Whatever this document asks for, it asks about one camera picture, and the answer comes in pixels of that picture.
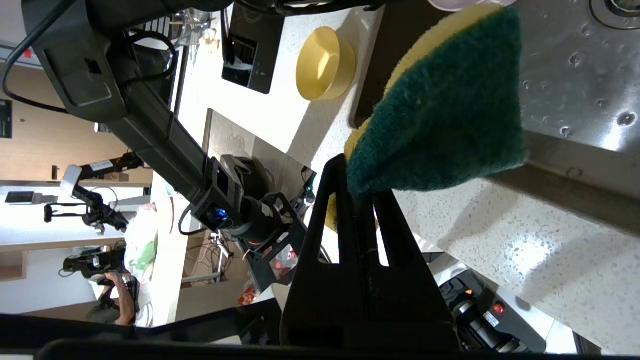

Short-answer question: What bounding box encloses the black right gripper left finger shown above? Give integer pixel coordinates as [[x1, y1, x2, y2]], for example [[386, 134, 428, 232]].
[[281, 154, 359, 326]]

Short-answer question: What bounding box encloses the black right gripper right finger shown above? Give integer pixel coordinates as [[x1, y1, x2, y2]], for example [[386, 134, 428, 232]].
[[358, 189, 457, 326]]

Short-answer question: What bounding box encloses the yellow green sponge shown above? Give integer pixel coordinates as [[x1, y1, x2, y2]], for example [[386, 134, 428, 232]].
[[325, 4, 529, 234]]

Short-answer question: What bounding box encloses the yellow plastic bowl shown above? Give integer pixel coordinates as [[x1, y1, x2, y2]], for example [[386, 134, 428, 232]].
[[296, 26, 357, 102]]

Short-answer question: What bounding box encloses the pink plastic bowl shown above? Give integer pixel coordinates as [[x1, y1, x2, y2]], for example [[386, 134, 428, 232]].
[[427, 0, 519, 13]]

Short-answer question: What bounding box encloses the stainless steel sink basin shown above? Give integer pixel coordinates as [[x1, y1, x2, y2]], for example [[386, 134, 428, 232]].
[[351, 0, 640, 236]]

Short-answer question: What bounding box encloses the robot wheeled base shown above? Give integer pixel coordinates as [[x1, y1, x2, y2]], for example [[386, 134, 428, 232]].
[[435, 255, 548, 354]]

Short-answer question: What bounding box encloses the white office table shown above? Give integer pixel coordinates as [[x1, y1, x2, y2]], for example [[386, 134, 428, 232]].
[[125, 170, 211, 326]]

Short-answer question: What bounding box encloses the white green plastic bag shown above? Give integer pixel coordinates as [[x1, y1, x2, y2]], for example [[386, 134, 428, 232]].
[[124, 202, 161, 287]]

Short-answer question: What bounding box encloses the seated person green shirt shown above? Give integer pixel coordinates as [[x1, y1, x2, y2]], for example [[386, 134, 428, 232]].
[[86, 272, 142, 327]]

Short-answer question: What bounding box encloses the black induction cooktop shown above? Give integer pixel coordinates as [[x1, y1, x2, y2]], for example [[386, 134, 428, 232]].
[[221, 4, 286, 96]]

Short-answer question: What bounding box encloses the round metal drain strainer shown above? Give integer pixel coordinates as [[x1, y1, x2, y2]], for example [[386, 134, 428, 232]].
[[590, 0, 640, 30]]

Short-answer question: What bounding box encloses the black wall panel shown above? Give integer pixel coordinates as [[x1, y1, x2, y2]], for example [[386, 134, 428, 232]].
[[0, 99, 14, 140]]

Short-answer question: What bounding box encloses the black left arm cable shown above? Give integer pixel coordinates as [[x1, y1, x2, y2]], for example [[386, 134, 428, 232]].
[[2, 0, 73, 116]]

